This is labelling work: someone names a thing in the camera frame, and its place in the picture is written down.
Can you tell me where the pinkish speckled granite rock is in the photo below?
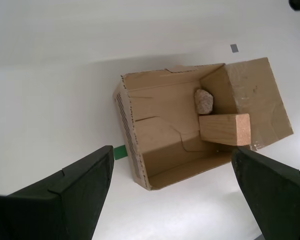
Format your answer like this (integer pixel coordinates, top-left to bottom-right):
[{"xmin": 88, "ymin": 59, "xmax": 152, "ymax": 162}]
[{"xmin": 193, "ymin": 88, "xmax": 215, "ymax": 116}]

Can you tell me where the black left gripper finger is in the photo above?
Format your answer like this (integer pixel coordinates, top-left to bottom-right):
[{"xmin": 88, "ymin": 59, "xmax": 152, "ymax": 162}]
[
  {"xmin": 230, "ymin": 146, "xmax": 300, "ymax": 240},
  {"xmin": 0, "ymin": 145, "xmax": 115, "ymax": 240}
]

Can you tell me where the light wooden block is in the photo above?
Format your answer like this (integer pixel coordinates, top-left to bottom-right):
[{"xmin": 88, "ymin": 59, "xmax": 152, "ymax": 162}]
[{"xmin": 198, "ymin": 112, "xmax": 252, "ymax": 147}]

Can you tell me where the open brown cardboard box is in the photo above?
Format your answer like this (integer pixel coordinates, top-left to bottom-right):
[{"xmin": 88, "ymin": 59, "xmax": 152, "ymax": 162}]
[{"xmin": 112, "ymin": 56, "xmax": 295, "ymax": 192}]

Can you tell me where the green tape piece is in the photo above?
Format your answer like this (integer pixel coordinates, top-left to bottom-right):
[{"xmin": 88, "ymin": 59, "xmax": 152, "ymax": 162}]
[{"xmin": 113, "ymin": 145, "xmax": 128, "ymax": 161}]

